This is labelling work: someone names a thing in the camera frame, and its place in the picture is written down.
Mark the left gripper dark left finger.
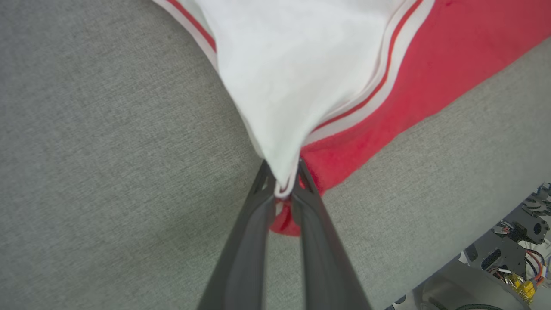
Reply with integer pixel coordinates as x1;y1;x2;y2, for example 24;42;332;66
197;160;276;310

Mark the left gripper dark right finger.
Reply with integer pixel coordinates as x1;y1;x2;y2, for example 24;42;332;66
291;159;373;310

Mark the red white Bulls jersey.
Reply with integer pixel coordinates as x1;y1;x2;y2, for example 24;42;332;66
153;0;551;236

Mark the grey fabric sofa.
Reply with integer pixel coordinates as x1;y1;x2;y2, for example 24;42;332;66
0;0;551;310

